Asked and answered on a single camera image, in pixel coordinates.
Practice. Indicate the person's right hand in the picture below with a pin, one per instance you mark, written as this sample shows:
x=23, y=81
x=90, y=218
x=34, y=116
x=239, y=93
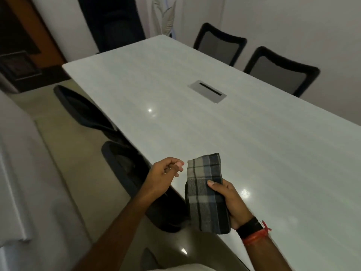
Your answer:
x=232, y=203

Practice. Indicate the person's left hand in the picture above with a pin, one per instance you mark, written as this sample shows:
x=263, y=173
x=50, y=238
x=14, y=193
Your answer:
x=158, y=177

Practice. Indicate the person's right thumb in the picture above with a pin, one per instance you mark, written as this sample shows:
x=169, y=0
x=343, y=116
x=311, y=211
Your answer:
x=215, y=186

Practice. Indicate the person's left thumb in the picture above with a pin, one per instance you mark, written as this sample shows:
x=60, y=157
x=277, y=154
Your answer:
x=173, y=160

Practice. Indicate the grey plaid cloth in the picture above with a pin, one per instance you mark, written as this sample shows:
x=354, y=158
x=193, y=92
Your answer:
x=206, y=194

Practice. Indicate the person's right forearm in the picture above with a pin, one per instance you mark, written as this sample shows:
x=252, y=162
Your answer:
x=268, y=256

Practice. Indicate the person's left forearm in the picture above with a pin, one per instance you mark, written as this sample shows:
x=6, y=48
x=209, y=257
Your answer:
x=121, y=234

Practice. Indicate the black wristband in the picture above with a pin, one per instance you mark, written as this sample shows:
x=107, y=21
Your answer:
x=249, y=227

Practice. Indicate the black mesh office chair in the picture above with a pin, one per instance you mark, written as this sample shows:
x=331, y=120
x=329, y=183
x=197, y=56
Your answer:
x=218, y=43
x=279, y=70

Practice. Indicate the white curtain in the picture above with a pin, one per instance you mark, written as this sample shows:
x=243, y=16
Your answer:
x=166, y=14

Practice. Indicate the brown wooden door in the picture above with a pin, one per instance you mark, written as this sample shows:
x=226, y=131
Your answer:
x=31, y=47

